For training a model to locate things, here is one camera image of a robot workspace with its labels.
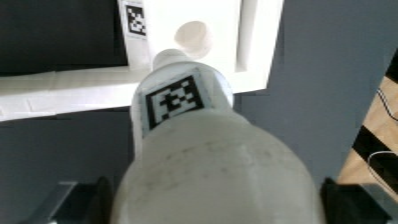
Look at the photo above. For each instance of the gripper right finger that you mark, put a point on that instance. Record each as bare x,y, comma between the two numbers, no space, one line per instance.
351,205

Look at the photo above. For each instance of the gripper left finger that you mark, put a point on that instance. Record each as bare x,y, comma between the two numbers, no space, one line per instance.
77,204

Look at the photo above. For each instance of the white lamp bulb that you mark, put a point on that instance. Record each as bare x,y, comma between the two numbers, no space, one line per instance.
216,174

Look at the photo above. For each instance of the white lamp base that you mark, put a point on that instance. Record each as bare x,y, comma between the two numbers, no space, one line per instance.
221,30

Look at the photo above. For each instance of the white front rail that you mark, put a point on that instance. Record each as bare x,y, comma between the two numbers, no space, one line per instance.
61,92

